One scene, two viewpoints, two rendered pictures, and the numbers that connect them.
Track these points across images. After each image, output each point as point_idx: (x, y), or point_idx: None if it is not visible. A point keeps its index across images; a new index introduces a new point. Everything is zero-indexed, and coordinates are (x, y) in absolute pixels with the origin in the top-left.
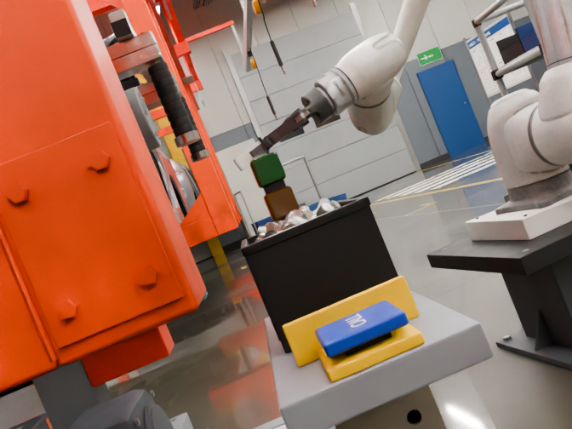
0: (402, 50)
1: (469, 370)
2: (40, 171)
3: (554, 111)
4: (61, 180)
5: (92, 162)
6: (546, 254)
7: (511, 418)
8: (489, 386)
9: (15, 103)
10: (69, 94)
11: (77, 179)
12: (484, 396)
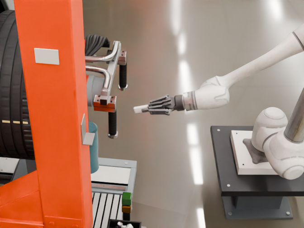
0: (225, 103)
1: (198, 178)
2: (59, 221)
3: (272, 150)
4: (63, 225)
5: (73, 226)
6: (233, 193)
7: (189, 225)
8: (197, 197)
9: (58, 207)
10: (73, 211)
11: (68, 226)
12: (191, 202)
